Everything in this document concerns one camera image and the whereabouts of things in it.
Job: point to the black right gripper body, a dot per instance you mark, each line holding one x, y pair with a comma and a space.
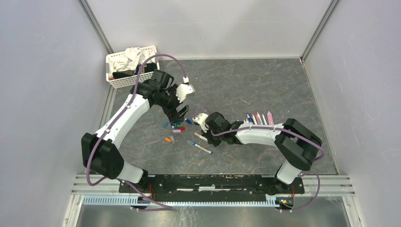
214, 140

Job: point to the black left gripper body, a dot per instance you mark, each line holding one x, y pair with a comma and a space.
169, 104

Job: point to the clear capped blue marker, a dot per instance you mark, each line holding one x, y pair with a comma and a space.
199, 147

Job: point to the peach capped marker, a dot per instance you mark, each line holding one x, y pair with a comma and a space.
201, 137

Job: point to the pink highlighter marker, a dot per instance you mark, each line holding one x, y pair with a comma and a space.
270, 118

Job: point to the blue capped acrylic marker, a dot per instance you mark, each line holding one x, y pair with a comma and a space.
250, 119

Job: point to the red capped pink marker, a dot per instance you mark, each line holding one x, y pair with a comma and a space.
259, 119

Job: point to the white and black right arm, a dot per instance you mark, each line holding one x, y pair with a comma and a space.
299, 146

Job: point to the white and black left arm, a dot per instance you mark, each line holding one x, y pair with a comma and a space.
100, 150

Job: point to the dark item in basket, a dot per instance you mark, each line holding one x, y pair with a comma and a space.
150, 67

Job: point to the white plastic basket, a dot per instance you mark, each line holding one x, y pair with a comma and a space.
119, 83

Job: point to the white crumpled cloth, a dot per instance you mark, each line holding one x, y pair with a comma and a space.
129, 59

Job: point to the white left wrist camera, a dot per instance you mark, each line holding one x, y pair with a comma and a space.
184, 89

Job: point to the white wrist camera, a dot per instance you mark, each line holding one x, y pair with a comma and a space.
184, 89
200, 120

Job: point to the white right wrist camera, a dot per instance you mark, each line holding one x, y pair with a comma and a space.
200, 120

